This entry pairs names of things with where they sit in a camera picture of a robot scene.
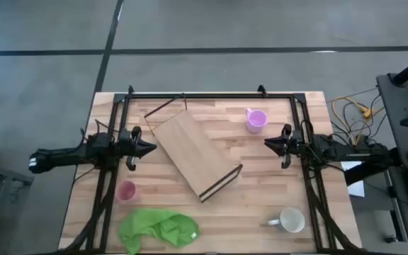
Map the teal mug white inside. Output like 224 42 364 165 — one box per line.
267 207 306 234

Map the green cloth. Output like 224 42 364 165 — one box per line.
118 208 200 255

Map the black aluminium table frame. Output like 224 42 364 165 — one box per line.
60 84 359 255

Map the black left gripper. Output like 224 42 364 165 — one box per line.
118 126 157 171

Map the purple plastic mug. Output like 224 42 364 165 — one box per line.
245 107 268 135

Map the yellow cable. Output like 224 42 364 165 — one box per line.
331 95 385 142

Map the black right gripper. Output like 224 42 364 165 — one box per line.
263 123 305 170

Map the black cable bundle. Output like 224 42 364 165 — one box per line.
329 93 389 147

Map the pink plastic cup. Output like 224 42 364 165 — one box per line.
115 180 138 205

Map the white paper sheet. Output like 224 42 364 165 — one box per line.
341 161 366 198

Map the dark grey desk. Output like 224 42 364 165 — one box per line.
376 72 408 255

